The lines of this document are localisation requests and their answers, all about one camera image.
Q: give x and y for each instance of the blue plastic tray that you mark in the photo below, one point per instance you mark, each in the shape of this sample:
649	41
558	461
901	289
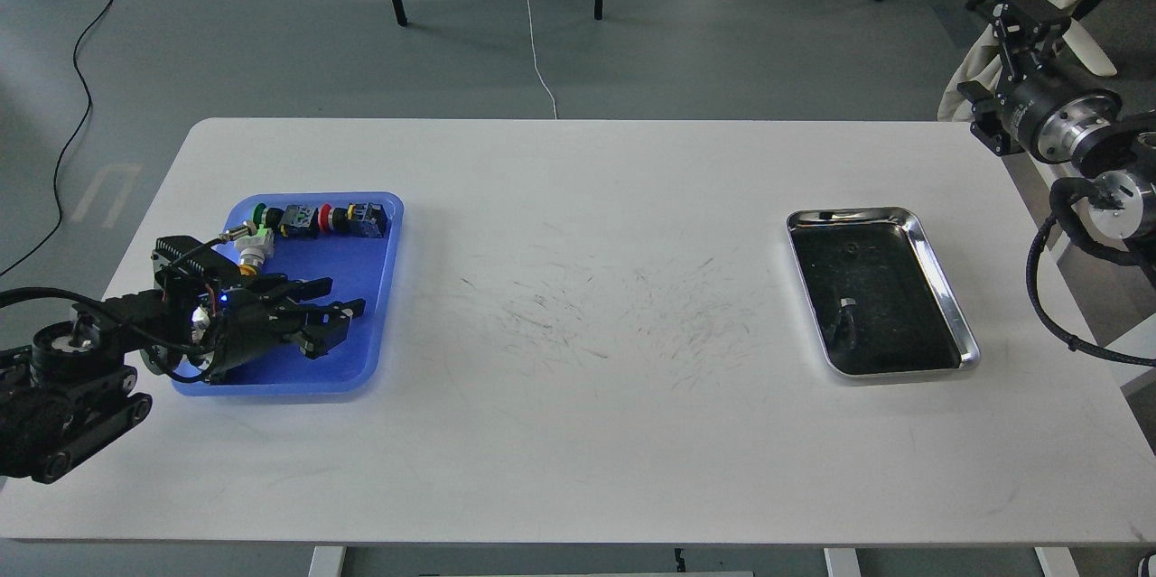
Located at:
359	268

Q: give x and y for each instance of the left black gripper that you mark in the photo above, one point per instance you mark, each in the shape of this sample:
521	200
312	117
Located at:
250	322

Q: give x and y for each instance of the white green switch block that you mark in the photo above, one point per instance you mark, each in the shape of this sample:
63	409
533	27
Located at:
256	248

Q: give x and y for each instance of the blue black contact block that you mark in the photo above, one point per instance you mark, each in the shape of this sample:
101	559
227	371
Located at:
367	220

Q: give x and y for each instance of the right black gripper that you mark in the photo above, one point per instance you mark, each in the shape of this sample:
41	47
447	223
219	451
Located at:
1040	112

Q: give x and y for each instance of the red push button switch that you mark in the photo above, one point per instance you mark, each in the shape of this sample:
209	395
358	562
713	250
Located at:
334	220

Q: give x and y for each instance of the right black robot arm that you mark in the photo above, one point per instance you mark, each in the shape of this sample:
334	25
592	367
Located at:
1106	210

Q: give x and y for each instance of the yellow push button switch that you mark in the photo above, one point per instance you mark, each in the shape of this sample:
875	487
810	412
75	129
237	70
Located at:
250	265

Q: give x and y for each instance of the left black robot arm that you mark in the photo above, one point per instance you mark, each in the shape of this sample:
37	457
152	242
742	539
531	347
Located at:
71	392

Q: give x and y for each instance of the silver metal tray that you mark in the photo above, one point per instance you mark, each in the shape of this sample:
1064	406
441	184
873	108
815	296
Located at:
890	312

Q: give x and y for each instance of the black switch contact block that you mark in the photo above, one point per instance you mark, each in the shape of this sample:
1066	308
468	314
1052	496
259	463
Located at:
299	221

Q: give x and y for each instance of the green push button switch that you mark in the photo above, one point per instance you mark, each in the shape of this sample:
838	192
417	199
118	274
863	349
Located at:
264	216

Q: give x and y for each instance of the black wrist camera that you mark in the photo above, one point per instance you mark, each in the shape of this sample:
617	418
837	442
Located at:
189	270

